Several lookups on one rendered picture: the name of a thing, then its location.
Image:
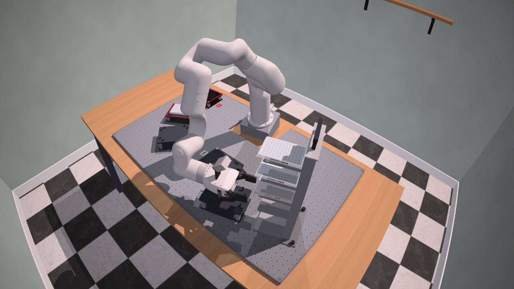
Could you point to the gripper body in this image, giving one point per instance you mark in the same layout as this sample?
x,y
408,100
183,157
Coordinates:
x,y
226,180

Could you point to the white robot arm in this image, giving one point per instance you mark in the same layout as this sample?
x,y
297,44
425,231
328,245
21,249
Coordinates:
x,y
263,78

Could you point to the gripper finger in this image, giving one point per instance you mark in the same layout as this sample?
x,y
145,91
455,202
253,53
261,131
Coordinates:
x,y
232,196
247,177

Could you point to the white microplate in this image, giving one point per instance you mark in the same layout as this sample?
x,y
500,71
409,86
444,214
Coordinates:
x,y
282,152
176,110

